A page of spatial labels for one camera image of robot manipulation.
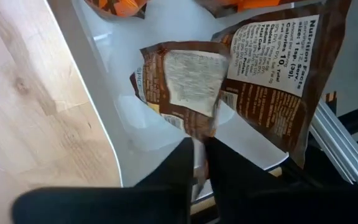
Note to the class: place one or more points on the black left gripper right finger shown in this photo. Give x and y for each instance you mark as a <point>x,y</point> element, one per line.
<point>259,199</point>

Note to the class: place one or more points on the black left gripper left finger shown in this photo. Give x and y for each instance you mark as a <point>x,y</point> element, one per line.
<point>120,205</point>

